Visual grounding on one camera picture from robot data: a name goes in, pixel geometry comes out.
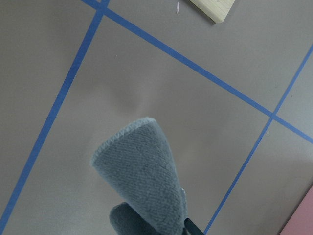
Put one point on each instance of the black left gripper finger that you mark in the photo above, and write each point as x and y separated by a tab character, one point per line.
190	228

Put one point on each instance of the pink plastic bin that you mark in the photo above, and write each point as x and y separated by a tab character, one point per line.
300	221

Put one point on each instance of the grey cloth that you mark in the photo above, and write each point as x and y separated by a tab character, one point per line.
138	163

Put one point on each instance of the wooden cutting board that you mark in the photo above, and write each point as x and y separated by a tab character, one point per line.
217	10

